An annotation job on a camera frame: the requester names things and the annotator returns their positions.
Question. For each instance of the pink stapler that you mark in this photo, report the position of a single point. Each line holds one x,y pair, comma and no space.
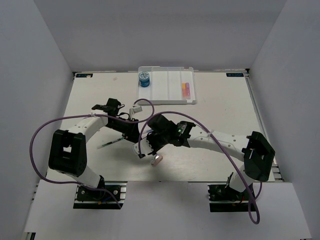
156,160

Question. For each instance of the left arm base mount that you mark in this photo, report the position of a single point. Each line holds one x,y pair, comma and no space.
86,199

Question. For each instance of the purple cap highlighter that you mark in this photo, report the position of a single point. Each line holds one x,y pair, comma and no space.
187,91

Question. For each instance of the white divided organizer tray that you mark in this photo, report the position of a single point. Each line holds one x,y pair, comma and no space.
166,85

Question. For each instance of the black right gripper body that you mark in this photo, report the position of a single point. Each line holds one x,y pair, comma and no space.
156,141

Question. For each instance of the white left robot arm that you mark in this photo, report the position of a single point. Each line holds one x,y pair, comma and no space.
68,152

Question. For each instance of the right black table label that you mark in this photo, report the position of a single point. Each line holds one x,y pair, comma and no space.
234,74

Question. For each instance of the green pen refill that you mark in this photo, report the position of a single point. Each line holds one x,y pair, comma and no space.
109,143

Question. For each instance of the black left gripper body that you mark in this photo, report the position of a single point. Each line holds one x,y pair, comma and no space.
127,129

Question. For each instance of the black table label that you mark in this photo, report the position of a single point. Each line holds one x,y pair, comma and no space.
234,74
84,75

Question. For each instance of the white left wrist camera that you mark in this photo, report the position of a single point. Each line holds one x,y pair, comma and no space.
134,110

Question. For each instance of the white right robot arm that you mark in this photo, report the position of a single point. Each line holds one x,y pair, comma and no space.
254,151

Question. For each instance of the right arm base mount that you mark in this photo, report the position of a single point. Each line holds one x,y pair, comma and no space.
223,199

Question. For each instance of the left black table label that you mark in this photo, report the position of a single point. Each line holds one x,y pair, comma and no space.
84,75

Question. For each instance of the blue correction tape roll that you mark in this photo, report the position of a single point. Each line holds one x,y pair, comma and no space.
144,79

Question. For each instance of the yellow cap highlighter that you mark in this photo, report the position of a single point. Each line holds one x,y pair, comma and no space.
183,87

